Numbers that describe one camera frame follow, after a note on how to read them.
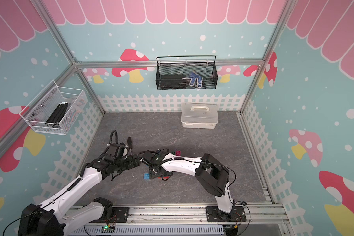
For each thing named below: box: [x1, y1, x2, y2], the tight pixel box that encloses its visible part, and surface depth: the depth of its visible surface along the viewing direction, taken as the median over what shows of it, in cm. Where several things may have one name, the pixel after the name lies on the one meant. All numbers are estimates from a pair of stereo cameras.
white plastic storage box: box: [180, 102, 219, 130], surface depth 108 cm
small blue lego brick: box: [143, 173, 150, 180], surface depth 87 cm
